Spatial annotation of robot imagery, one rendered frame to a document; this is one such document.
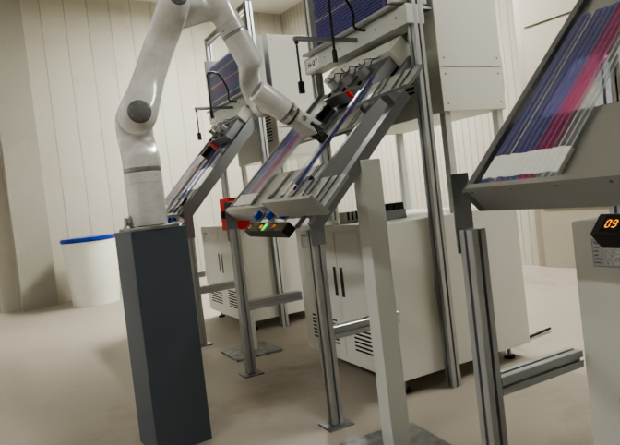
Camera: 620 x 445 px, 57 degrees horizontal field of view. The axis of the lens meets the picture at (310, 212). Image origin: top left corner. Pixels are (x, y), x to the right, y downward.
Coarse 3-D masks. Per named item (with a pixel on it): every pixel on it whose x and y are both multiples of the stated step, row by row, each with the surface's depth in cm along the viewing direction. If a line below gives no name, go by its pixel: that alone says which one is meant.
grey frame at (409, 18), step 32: (416, 0) 204; (352, 32) 232; (384, 32) 214; (416, 32) 203; (320, 64) 257; (416, 64) 204; (416, 96) 206; (320, 256) 184; (320, 288) 183; (448, 288) 207; (320, 320) 183; (448, 320) 207; (320, 352) 186; (448, 352) 207; (448, 384) 209
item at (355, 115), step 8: (320, 104) 258; (312, 112) 260; (336, 112) 230; (352, 112) 215; (360, 112) 208; (328, 120) 231; (336, 120) 223; (352, 120) 208; (328, 128) 223; (344, 128) 208; (352, 128) 205; (336, 136) 226
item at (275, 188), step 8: (312, 168) 204; (320, 168) 197; (280, 176) 225; (288, 176) 217; (272, 184) 227; (280, 184) 218; (288, 184) 212; (264, 192) 227; (272, 192) 219; (280, 192) 211; (256, 200) 227
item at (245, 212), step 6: (228, 210) 242; (234, 210) 236; (240, 210) 231; (246, 210) 225; (252, 210) 221; (264, 210) 211; (234, 216) 243; (240, 216) 238; (246, 216) 232; (252, 216) 227; (294, 216) 195; (300, 216) 192; (306, 216) 188
